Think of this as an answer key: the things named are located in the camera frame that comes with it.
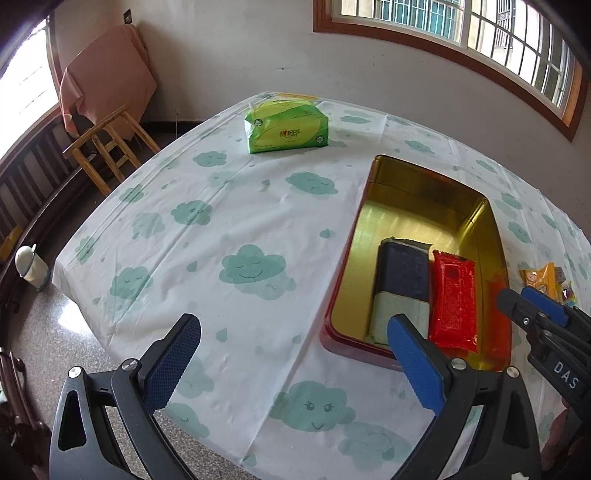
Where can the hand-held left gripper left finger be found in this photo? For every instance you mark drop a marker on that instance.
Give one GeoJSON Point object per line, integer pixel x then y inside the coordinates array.
{"type": "Point", "coordinates": [173, 360]}

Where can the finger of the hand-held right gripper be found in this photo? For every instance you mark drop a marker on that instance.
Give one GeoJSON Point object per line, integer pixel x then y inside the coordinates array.
{"type": "Point", "coordinates": [545, 304]}
{"type": "Point", "coordinates": [512, 302]}

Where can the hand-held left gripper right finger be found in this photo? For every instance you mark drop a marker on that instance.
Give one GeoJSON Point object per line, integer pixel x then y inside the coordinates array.
{"type": "Point", "coordinates": [415, 364]}

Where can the yellow snack packet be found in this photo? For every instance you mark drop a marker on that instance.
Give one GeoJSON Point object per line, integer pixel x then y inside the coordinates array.
{"type": "Point", "coordinates": [538, 277]}

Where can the dark red gold tin box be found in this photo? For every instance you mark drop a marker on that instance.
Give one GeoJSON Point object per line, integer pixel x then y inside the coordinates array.
{"type": "Point", "coordinates": [415, 207]}

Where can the person's right hand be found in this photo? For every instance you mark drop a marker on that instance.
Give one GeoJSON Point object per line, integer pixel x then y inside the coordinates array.
{"type": "Point", "coordinates": [561, 429]}

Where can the red snack packet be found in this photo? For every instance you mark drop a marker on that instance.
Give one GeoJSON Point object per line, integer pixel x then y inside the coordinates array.
{"type": "Point", "coordinates": [452, 300]}

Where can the dark grey snack packet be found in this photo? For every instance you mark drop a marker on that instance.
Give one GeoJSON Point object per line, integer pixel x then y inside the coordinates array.
{"type": "Point", "coordinates": [401, 277]}

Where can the dark wooden chair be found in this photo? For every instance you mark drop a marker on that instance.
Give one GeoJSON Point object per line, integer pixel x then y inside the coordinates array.
{"type": "Point", "coordinates": [18, 392]}

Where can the white trash bin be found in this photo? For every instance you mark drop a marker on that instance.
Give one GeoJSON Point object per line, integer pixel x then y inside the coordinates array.
{"type": "Point", "coordinates": [32, 270]}

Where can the cloud print tablecloth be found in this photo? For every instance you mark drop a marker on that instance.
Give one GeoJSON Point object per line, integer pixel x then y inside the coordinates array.
{"type": "Point", "coordinates": [258, 207]}

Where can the yellow flat box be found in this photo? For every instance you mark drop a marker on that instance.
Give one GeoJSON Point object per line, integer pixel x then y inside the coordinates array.
{"type": "Point", "coordinates": [9, 242]}

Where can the dark wooden bench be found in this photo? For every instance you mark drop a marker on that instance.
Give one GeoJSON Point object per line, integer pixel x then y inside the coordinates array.
{"type": "Point", "coordinates": [27, 175]}

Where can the wooden stool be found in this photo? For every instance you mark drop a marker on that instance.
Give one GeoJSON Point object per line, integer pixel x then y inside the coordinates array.
{"type": "Point", "coordinates": [99, 129]}

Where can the green tissue pack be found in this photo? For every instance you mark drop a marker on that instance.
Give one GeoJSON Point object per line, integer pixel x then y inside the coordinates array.
{"type": "Point", "coordinates": [286, 131]}

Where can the brown framed barred window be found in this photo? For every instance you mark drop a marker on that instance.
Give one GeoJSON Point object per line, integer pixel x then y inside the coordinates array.
{"type": "Point", "coordinates": [521, 46]}

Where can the pink cloth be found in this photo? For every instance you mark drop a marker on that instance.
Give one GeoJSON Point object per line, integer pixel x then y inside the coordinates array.
{"type": "Point", "coordinates": [106, 69]}

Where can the bright side window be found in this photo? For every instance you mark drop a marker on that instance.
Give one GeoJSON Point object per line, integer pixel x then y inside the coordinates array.
{"type": "Point", "coordinates": [23, 92]}

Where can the dark wall switch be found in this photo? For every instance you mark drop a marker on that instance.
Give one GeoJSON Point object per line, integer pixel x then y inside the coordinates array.
{"type": "Point", "coordinates": [128, 17]}

